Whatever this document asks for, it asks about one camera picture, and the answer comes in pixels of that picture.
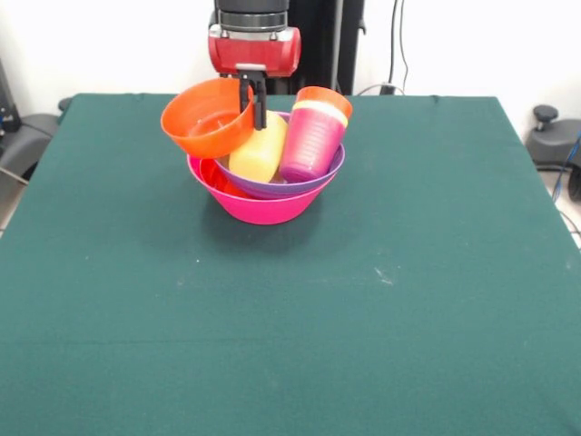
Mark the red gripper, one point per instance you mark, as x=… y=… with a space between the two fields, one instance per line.
x=254 y=56

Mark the pale yellow cup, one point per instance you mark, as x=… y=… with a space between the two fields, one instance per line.
x=258 y=154

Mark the small orange bowl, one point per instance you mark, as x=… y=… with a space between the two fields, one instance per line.
x=204 y=136

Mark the orange cup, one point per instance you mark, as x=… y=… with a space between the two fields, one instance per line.
x=324 y=96

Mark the purple cup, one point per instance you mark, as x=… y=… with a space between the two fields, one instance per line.
x=308 y=145

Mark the bright yellow cup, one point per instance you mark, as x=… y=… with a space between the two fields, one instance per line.
x=327 y=109

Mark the large orange bowl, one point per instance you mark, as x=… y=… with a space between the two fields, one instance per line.
x=215 y=179

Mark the purple bowl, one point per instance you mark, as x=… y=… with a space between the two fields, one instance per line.
x=290 y=187

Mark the large pink bowl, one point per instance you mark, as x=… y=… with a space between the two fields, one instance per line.
x=268 y=211

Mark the dark green tablecloth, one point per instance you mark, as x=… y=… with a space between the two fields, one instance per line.
x=290 y=363

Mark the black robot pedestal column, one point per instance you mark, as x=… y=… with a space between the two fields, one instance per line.
x=322 y=45

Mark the black pedestal foot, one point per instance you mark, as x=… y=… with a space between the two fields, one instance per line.
x=554 y=141
x=27 y=136

